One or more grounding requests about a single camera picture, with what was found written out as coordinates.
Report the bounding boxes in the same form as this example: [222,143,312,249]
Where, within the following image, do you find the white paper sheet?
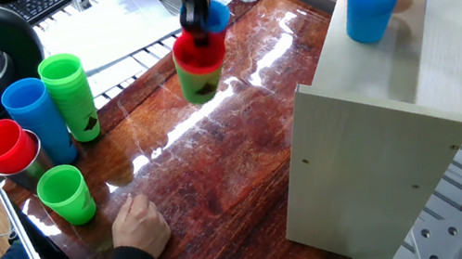
[32,0,191,82]

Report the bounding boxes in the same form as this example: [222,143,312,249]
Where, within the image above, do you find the white wooden shelf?
[245,0,462,259]

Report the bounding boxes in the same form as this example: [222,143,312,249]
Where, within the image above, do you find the person's right hand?
[106,189,176,259]

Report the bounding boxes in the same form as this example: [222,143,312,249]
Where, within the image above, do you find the green plastic cup stack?
[34,48,104,149]

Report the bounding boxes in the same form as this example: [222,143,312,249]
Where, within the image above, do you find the blue plastic cup stack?
[0,71,81,175]

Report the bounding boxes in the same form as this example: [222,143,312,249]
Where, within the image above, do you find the black computer keyboard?
[5,0,109,29]

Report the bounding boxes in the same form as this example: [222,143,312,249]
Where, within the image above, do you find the metal base plate with holes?
[407,203,462,259]

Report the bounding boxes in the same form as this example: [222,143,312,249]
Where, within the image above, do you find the shiny metal cup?
[0,125,58,200]

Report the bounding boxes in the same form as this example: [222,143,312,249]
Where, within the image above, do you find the red plastic cup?
[169,24,232,80]
[0,114,42,176]

